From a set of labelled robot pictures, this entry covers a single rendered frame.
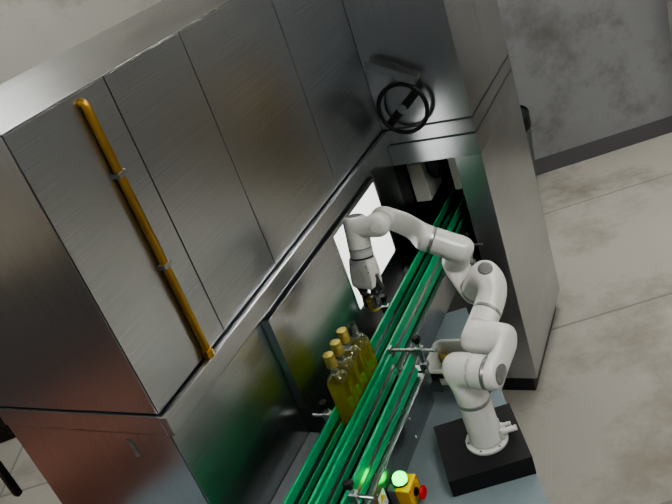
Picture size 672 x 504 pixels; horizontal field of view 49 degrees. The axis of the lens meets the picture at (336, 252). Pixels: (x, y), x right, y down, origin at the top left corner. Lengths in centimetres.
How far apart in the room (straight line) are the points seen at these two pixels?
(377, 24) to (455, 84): 36
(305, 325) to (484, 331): 57
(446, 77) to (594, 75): 272
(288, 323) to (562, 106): 359
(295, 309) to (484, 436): 67
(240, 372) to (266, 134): 72
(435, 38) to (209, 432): 162
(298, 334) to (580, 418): 159
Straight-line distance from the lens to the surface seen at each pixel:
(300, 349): 231
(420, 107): 293
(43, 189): 164
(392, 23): 286
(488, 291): 218
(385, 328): 265
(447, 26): 280
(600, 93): 554
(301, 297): 232
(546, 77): 537
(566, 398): 358
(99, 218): 173
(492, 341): 208
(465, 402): 213
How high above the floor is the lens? 238
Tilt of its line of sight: 27 degrees down
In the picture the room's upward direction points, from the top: 20 degrees counter-clockwise
